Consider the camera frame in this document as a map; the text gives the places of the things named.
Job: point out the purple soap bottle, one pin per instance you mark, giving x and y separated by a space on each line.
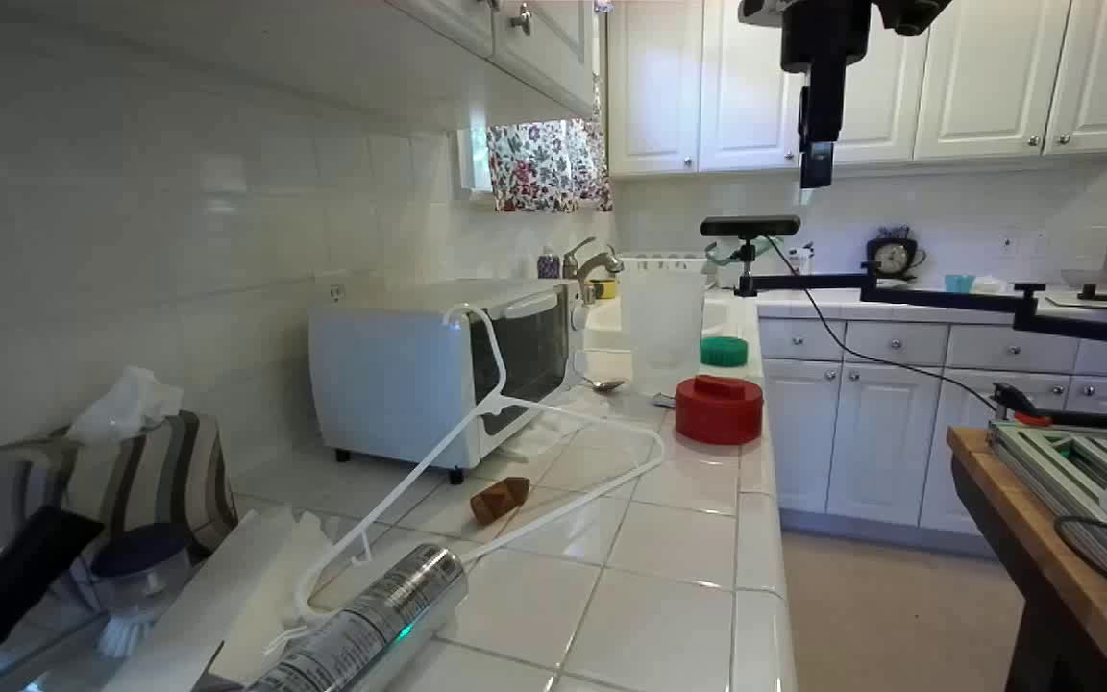
547 266

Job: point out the red round lidded container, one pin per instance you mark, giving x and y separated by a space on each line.
718 413

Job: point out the black curved chair back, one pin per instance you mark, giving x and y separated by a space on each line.
2 580

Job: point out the clear plastic pitcher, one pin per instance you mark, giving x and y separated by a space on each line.
662 320

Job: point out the orange black clamp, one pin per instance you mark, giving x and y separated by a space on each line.
1023 409

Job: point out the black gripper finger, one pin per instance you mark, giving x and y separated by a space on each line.
823 121

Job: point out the small teal cup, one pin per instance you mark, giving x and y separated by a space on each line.
958 281

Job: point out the white base cabinet row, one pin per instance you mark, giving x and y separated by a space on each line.
882 438

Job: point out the small brown bottle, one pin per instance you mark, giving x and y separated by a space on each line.
503 496

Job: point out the black round clock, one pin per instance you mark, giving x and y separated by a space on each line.
894 254

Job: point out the striped grey cloth bag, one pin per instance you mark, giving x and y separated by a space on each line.
153 482

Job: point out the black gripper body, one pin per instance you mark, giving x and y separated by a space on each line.
823 33

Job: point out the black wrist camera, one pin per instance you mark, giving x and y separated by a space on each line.
914 15

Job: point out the green round container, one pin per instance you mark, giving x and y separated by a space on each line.
723 353

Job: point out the white plastic clothes hanger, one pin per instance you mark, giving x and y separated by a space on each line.
497 368

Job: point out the crumpled white tissue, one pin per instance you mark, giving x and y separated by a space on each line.
125 409

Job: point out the wooden work table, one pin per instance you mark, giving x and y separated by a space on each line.
1039 580

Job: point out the metal sink faucet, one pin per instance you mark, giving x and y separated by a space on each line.
593 263

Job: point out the silver metallic cylinder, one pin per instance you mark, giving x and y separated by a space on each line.
376 621

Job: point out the white framed kitchen window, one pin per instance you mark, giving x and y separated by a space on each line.
475 161

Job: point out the white wall cabinet body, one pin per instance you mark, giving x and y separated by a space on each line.
260 43

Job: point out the white toaster oven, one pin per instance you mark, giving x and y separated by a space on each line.
388 386

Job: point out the glass jar blue lid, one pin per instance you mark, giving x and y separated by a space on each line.
135 552

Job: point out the white cabinet door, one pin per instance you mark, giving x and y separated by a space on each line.
453 16
559 52

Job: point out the black camera boom stand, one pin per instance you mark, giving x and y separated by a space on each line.
940 297

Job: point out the aluminium frame rails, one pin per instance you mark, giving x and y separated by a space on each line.
1054 468

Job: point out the round chrome door knob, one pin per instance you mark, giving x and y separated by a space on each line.
520 16

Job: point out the black stereo camera bar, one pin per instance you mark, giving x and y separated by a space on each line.
749 226

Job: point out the floral curtain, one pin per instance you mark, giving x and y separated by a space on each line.
547 166

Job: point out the white wall cabinet row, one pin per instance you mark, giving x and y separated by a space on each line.
989 77

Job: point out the metal spoon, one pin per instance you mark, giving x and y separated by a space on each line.
611 382

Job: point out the yellow sponge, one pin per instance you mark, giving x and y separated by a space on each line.
611 290

